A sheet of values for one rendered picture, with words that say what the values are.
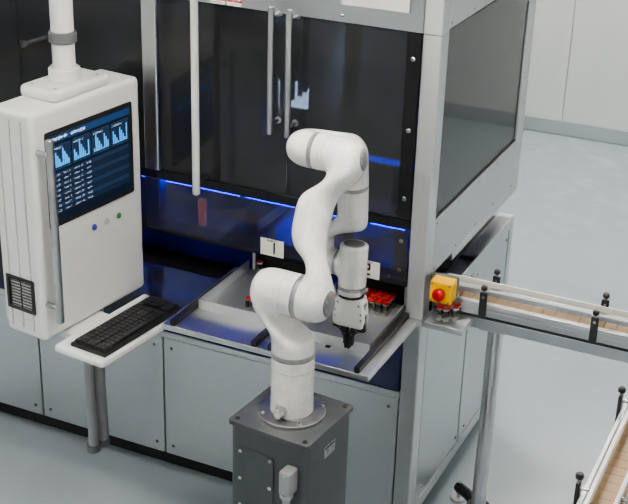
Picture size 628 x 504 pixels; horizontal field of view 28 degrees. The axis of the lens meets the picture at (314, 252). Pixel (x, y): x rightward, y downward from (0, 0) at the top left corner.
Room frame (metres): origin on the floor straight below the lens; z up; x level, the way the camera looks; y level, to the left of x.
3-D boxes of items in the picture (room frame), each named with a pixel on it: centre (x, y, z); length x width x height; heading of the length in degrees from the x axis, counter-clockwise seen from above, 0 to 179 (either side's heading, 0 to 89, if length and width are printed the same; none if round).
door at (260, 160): (3.85, 0.31, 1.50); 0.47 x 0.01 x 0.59; 66
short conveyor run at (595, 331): (3.54, -0.73, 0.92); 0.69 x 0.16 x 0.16; 66
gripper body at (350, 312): (3.32, -0.11, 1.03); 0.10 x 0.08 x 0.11; 65
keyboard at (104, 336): (3.57, 0.59, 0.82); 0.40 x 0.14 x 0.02; 149
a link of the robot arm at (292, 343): (3.01, 0.08, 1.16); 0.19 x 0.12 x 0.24; 63
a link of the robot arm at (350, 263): (3.32, -0.11, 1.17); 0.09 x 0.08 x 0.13; 63
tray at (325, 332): (3.51, -0.12, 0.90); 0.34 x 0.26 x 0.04; 156
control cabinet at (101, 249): (3.71, 0.78, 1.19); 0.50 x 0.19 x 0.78; 149
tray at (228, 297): (3.67, 0.18, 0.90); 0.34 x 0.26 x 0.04; 155
